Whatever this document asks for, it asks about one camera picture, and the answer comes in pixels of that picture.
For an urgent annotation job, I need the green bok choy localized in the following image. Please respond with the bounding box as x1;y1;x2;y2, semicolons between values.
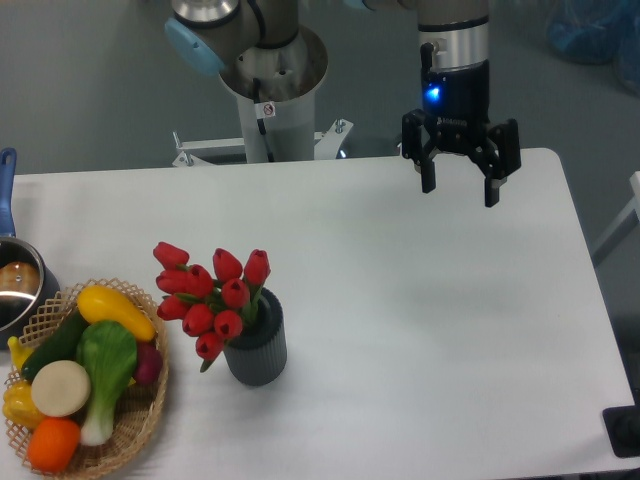
76;320;137;447

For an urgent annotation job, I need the blue plastic bag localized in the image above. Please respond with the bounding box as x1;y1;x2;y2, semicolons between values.
545;1;639;95

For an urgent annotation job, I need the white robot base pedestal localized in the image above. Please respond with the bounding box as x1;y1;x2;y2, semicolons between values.
173;26;353;166

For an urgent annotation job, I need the blue handled saucepan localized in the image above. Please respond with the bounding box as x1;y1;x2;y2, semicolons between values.
1;147;59;351

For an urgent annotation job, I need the green cucumber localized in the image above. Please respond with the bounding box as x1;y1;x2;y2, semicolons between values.
20;310;89;382

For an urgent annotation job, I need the black device at table edge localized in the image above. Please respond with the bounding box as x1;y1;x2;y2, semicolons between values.
602;406;639;458

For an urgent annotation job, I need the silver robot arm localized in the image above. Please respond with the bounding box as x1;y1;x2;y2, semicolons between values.
164;1;521;206

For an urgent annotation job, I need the beige round bun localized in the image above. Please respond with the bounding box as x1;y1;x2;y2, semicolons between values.
31;360;91;417

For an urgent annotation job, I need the yellow bell pepper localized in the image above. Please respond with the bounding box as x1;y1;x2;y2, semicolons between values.
2;380;46;430

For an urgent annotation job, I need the yellow banana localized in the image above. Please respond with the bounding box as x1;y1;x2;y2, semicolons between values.
7;336;34;371

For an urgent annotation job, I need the purple red radish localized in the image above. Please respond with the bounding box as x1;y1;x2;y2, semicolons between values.
132;342;163;386

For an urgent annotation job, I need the dark grey ribbed vase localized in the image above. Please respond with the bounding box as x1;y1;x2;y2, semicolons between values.
223;288;288;387

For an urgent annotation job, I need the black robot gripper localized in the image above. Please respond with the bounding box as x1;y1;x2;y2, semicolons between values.
401;60;521;208

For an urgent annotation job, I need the white frame at right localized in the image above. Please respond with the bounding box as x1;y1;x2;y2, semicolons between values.
591;171;639;267

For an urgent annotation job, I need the red tulip bouquet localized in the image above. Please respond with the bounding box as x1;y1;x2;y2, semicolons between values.
153;242;271;373

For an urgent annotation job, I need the yellow squash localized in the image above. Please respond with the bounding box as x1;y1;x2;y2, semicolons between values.
76;285;156;342

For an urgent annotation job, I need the orange fruit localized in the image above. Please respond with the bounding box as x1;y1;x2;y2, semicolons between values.
27;417;80;473

